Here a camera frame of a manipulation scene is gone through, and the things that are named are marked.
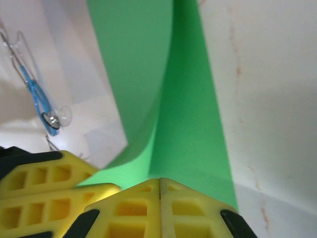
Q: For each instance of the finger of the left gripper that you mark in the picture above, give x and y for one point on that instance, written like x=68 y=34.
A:
x=37 y=176
x=32 y=213

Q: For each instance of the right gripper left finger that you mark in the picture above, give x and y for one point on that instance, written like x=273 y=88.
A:
x=128 y=210

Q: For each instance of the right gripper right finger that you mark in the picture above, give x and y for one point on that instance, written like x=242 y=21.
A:
x=193 y=213

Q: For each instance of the green paper sheet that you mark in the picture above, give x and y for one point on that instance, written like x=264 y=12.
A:
x=193 y=99

